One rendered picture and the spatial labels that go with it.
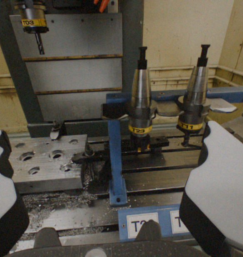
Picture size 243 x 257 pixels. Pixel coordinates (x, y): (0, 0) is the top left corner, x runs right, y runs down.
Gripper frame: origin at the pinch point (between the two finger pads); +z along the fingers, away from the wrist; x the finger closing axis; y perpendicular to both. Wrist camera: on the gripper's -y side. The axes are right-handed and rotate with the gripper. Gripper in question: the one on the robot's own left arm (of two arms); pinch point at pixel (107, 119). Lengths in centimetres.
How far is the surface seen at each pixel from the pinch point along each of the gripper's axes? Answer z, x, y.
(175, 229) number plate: 11.9, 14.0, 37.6
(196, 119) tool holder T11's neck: 18.5, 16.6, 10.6
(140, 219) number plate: 13.5, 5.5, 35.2
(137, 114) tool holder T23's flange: 18.1, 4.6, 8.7
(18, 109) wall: 115, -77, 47
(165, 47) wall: 120, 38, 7
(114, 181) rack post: 23.8, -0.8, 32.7
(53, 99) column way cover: 78, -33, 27
